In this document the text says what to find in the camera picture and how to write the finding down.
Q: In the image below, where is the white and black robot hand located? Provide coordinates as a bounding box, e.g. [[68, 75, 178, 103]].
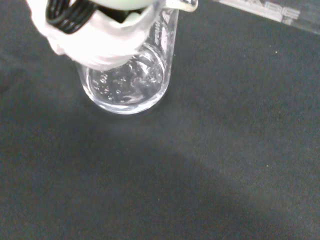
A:
[[24, 0, 157, 71]]

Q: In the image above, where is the clear graduated glass beaker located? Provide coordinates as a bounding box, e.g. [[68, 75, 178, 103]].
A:
[[74, 0, 199, 116]]

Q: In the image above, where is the black bench cloth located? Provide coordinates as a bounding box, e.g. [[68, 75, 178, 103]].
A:
[[0, 0, 320, 240]]

